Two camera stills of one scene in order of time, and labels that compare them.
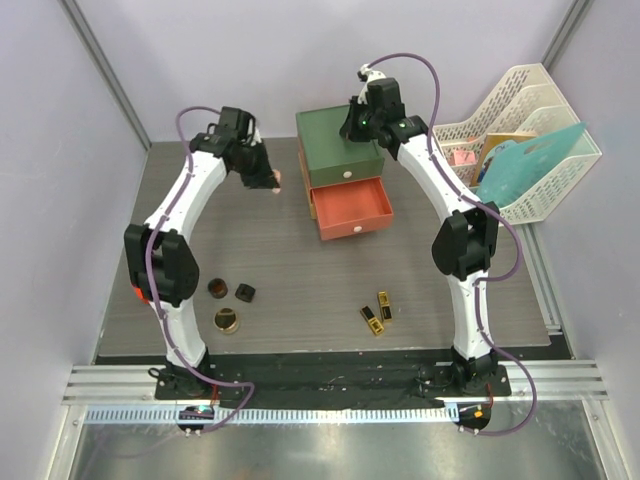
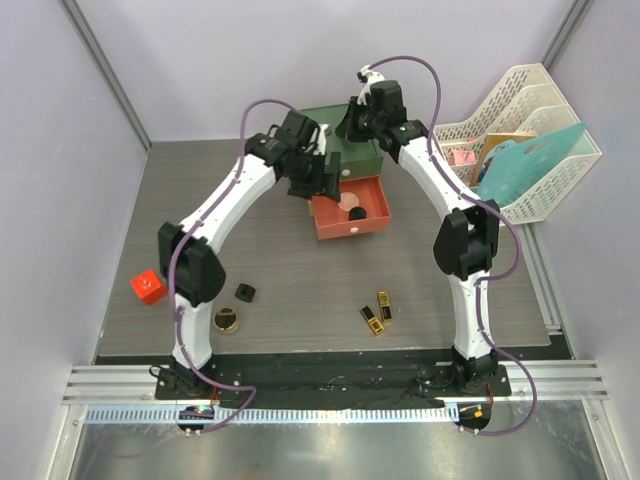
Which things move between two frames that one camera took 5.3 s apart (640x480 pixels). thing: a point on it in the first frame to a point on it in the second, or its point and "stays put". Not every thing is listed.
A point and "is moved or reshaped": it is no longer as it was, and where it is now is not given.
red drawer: [353, 209] stays put
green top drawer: [347, 173] stays put
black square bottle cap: [245, 292] stays put
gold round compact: [226, 320] stays put
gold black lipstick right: [386, 310] stays put
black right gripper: [347, 131] stays put
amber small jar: [218, 288] is moved or reshaped
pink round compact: [277, 175] to [348, 201]
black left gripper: [265, 178] to [322, 182]
